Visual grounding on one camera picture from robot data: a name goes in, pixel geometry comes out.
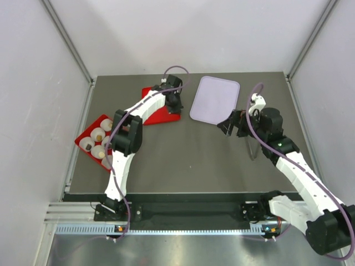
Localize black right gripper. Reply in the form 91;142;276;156
217;109;267;142

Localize red box lid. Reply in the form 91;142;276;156
139;93;181;126

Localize metal tongs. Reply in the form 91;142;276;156
245;136;261;161

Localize red chocolate box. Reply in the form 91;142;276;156
74;114;139;173

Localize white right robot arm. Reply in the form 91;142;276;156
217;108;354;260

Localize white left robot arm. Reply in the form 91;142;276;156
99;75;183;221

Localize lavender plastic tray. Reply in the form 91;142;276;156
190;76;240;125

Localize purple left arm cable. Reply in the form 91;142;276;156
109;65;191;242

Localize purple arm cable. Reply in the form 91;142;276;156
246;82;355;260
109;65;191;242

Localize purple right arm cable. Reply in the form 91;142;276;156
246;82;355;260

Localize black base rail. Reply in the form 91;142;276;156
93;192;295;231

